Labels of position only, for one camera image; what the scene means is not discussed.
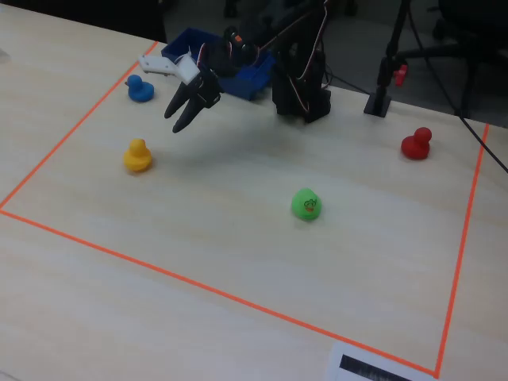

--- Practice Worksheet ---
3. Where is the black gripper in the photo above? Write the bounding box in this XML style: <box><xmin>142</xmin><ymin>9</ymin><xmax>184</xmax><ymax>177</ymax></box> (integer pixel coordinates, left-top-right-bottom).
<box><xmin>164</xmin><ymin>26</ymin><xmax>257</xmax><ymax>134</ymax></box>

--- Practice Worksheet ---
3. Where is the yellow rubber duck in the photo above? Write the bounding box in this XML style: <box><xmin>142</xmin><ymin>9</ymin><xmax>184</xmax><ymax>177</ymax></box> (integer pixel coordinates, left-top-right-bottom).
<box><xmin>122</xmin><ymin>138</ymin><xmax>153</xmax><ymax>173</ymax></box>

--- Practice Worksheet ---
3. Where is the blue rubber duck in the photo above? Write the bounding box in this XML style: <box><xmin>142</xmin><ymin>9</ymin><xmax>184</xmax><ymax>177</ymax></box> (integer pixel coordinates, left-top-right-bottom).
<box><xmin>125</xmin><ymin>74</ymin><xmax>156</xmax><ymax>103</ymax></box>

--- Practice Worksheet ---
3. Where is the blue plastic box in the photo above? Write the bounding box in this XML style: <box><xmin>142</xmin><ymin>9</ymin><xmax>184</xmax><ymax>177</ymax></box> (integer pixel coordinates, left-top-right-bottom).
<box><xmin>160</xmin><ymin>26</ymin><xmax>278</xmax><ymax>102</ymax></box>

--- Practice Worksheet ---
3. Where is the green rubber duck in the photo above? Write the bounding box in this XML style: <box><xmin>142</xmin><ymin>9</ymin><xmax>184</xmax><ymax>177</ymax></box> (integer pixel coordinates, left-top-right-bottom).
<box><xmin>291</xmin><ymin>187</ymin><xmax>323</xmax><ymax>222</ymax></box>

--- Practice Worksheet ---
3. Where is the red rubber duck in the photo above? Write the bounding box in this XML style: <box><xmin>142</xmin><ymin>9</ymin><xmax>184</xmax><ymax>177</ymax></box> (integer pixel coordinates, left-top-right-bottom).
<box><xmin>400</xmin><ymin>126</ymin><xmax>433</xmax><ymax>161</ymax></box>

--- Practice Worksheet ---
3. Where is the orange tape strip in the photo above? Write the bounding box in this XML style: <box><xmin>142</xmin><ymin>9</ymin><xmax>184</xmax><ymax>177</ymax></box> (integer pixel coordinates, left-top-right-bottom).
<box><xmin>0</xmin><ymin>209</ymin><xmax>440</xmax><ymax>378</ymax></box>
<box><xmin>0</xmin><ymin>40</ymin><xmax>160</xmax><ymax>210</ymax></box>
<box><xmin>434</xmin><ymin>123</ymin><xmax>491</xmax><ymax>378</ymax></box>

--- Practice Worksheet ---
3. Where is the black office chair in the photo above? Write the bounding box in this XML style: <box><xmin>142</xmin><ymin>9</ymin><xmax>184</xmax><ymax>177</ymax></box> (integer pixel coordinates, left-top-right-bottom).
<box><xmin>396</xmin><ymin>0</ymin><xmax>508</xmax><ymax>120</ymax></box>

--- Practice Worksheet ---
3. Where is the white paper label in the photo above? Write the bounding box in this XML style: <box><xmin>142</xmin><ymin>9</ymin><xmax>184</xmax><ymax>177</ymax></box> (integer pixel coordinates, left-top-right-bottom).
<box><xmin>323</xmin><ymin>341</ymin><xmax>437</xmax><ymax>381</ymax></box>

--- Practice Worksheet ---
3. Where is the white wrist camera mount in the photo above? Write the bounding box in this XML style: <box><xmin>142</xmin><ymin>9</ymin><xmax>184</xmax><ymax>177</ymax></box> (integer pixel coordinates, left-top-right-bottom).
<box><xmin>137</xmin><ymin>47</ymin><xmax>202</xmax><ymax>85</ymax></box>

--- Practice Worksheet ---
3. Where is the white servo cable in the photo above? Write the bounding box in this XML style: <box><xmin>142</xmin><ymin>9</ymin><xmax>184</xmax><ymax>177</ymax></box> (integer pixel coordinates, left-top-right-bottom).
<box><xmin>287</xmin><ymin>2</ymin><xmax>330</xmax><ymax>115</ymax></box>

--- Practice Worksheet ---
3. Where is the black camera stand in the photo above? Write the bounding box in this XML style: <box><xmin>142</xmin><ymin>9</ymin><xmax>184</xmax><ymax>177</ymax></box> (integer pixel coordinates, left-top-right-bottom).
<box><xmin>364</xmin><ymin>0</ymin><xmax>413</xmax><ymax>117</ymax></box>

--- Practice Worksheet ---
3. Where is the black cable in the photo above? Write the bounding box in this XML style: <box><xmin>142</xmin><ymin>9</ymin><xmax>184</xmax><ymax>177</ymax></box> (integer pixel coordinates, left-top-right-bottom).
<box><xmin>407</xmin><ymin>0</ymin><xmax>508</xmax><ymax>174</ymax></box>

